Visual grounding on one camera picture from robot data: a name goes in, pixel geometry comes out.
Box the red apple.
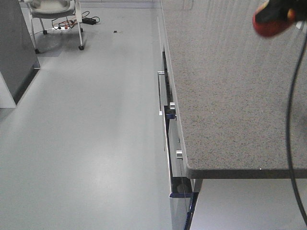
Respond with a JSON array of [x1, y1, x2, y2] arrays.
[[252, 0, 296, 37]]

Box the black built-in drawer appliance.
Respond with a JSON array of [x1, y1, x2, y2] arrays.
[[157, 50, 175, 115]]

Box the black built-in oven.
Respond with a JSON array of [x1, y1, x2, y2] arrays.
[[162, 105, 199, 230]]

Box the grey stone countertop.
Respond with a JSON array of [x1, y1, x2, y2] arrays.
[[162, 0, 305, 179]]

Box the black power adapter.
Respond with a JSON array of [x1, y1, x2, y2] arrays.
[[82, 17, 97, 25]]

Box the white power strip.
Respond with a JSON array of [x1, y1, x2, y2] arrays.
[[52, 26, 71, 32]]

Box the white office chair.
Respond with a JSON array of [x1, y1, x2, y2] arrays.
[[24, 0, 84, 54]]

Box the black cable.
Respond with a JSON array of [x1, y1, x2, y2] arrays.
[[285, 26, 307, 227]]

